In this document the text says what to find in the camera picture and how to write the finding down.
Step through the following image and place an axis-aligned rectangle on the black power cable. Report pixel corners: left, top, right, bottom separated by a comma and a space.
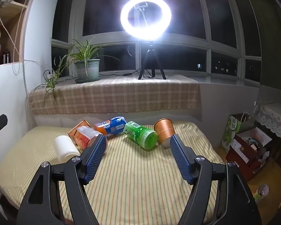
99, 69, 141, 77

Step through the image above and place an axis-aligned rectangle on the wooden wall shelf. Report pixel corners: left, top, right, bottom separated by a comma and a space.
0, 0, 41, 68

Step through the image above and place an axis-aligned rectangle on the green tea bottle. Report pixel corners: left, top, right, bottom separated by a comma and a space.
123, 121, 158, 150

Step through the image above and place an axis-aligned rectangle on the white cup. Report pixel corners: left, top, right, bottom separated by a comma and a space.
53, 135, 81, 163

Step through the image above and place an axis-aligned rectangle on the potted spider plant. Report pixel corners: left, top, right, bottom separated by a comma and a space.
34, 37, 120, 100

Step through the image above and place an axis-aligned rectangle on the yellow striped bed sheet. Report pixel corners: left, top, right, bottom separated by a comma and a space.
0, 122, 225, 225

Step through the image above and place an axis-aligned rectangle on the dark curtain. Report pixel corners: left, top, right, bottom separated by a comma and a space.
242, 0, 281, 104

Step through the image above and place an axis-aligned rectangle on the green plant saucer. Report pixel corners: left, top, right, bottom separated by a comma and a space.
75, 76, 101, 84

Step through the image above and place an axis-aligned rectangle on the orange red snack bag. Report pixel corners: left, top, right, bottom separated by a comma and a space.
72, 126, 102, 150

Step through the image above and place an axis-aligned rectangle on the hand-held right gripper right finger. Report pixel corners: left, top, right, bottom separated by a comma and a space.
170, 133, 263, 225

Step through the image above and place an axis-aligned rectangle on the green paper bag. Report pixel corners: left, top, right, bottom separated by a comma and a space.
221, 113, 256, 154

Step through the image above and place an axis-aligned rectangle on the red cardboard box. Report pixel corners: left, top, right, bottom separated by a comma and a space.
225, 128, 272, 182

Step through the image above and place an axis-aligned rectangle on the white lace cloth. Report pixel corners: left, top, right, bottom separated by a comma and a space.
253, 103, 281, 146

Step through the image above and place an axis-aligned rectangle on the white charging cable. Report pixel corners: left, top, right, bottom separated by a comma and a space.
0, 0, 28, 99

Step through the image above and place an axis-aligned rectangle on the orange paper cup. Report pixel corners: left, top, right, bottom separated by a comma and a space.
154, 118, 175, 149

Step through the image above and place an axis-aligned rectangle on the pink capped bottle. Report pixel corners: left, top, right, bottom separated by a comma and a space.
253, 184, 270, 203

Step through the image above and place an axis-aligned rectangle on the beige checked cloth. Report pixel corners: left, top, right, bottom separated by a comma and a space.
28, 74, 202, 115

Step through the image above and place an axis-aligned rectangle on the ring light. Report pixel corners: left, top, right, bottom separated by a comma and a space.
120, 0, 172, 43

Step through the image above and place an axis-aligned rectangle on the black tripod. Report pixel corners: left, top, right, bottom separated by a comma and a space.
138, 41, 167, 80

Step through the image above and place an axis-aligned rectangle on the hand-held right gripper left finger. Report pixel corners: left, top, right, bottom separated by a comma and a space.
19, 135, 108, 225

